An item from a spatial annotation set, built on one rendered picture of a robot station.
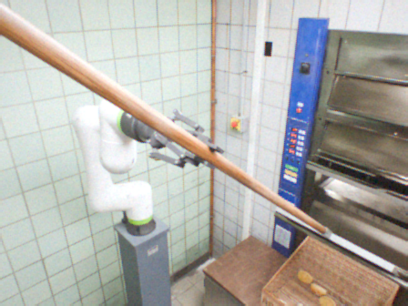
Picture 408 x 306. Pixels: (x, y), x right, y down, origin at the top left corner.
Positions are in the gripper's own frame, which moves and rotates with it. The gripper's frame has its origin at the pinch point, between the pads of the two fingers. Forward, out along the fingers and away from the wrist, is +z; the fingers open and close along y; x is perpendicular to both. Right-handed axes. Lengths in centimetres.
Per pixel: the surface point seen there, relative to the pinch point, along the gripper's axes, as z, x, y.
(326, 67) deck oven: -36, -97, -77
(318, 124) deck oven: -35, -117, -53
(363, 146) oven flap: -9, -120, -50
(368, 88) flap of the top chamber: -14, -102, -73
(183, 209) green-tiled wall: -121, -153, 35
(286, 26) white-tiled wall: -64, -85, -92
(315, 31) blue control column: -44, -83, -89
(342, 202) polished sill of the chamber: -12, -144, -21
